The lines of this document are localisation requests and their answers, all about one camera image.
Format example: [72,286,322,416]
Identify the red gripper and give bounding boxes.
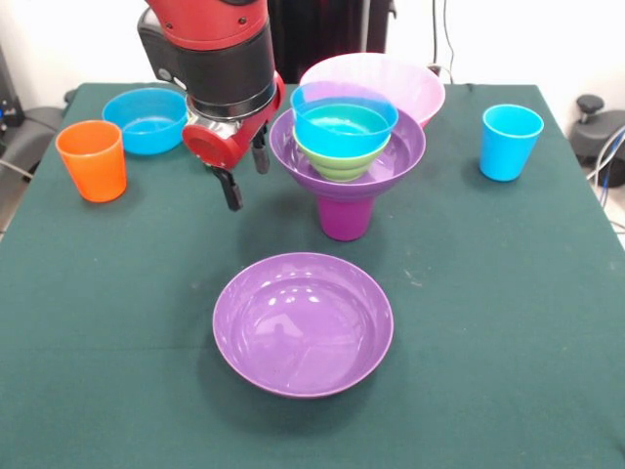
[182,72,286,212]

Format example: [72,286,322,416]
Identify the orange cup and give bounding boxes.
[54,119,128,203]

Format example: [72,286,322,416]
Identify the blue bowl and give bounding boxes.
[289,82,400,158]
[101,87,189,156]

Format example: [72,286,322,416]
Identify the black knob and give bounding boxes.
[574,94,607,129]

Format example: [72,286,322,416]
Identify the black equipment box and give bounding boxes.
[0,43,25,148]

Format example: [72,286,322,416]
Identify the blue and grey cables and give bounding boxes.
[585,124,625,231]

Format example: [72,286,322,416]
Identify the dark green tablecloth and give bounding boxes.
[0,81,625,469]

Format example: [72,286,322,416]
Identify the black wall cable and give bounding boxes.
[427,0,457,84]

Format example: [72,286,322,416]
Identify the grey chair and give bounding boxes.
[0,105,65,178]

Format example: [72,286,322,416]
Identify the dark grey base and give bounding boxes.
[569,109,625,170]

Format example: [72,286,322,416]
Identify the purple bowl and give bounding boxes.
[212,251,396,400]
[269,107,428,201]

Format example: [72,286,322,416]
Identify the large pink bowl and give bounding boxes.
[298,53,446,129]

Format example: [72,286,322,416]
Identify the purple cup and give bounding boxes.
[317,193,377,242]

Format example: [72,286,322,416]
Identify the blue cup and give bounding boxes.
[479,104,545,183]

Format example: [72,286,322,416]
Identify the green ribbed bowl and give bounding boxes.
[295,134,392,183]

